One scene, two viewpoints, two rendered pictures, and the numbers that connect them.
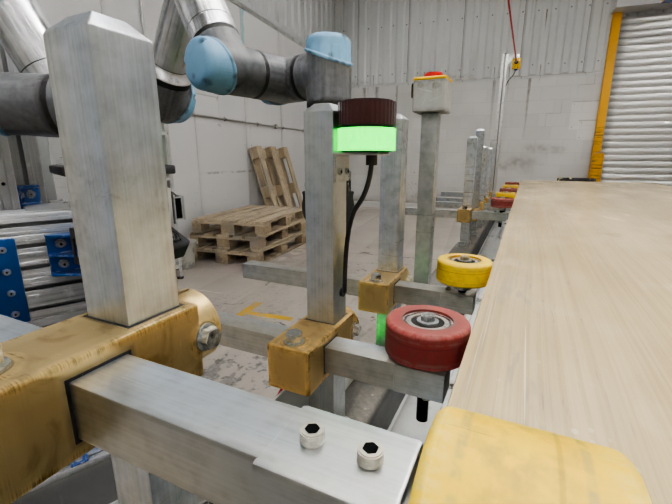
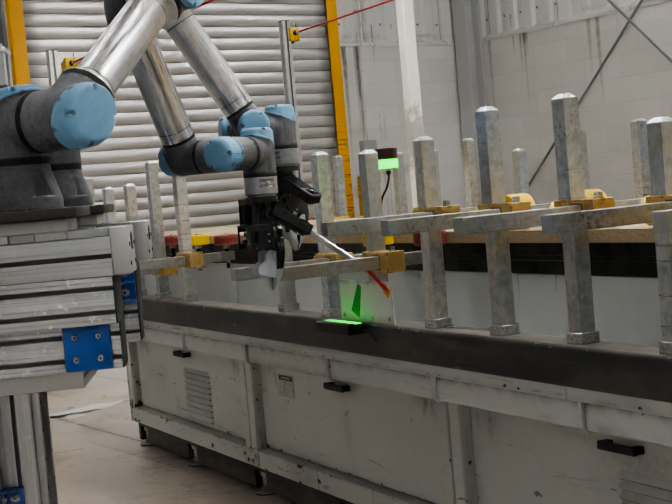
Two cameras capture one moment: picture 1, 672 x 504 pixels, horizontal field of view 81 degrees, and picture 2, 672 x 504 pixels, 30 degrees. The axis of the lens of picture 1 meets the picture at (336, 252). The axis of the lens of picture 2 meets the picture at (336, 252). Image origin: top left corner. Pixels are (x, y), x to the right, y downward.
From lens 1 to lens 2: 2.79 m
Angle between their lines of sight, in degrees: 54
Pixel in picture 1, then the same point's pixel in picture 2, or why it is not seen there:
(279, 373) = (392, 264)
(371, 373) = (417, 259)
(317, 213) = (374, 197)
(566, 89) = not seen: outside the picture
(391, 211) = (328, 211)
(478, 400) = not seen: hidden behind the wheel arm
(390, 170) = (325, 185)
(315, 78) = (286, 131)
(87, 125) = (431, 159)
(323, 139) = (374, 164)
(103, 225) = (433, 181)
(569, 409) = not seen: hidden behind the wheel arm
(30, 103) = (254, 153)
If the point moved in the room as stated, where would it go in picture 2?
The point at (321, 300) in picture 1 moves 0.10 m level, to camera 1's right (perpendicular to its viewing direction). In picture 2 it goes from (379, 239) to (402, 236)
